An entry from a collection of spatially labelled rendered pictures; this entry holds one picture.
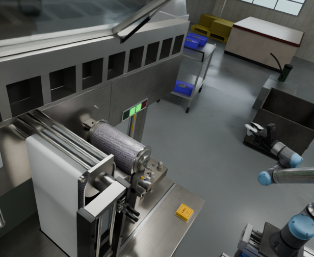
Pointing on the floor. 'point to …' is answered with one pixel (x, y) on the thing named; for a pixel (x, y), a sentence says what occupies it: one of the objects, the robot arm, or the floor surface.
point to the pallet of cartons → (213, 27)
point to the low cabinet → (263, 43)
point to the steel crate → (287, 121)
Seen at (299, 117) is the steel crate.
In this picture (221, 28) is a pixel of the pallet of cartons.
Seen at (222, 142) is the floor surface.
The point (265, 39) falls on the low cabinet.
